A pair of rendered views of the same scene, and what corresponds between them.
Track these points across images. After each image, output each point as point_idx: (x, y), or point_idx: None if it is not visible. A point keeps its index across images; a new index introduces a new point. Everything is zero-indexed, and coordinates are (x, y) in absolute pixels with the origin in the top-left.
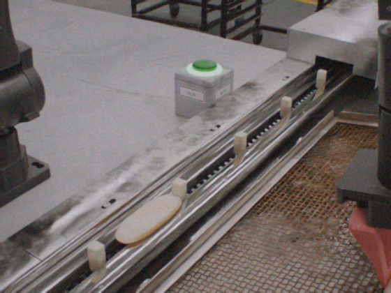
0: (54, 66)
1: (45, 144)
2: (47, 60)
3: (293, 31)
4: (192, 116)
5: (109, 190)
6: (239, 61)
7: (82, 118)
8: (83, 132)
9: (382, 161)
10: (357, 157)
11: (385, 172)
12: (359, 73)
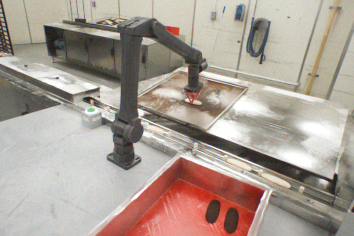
0: (15, 155)
1: (100, 152)
2: (2, 158)
3: (74, 94)
4: (97, 125)
5: (146, 132)
6: (53, 115)
7: (82, 146)
8: (95, 145)
9: (194, 84)
10: (186, 88)
11: (195, 85)
12: (95, 96)
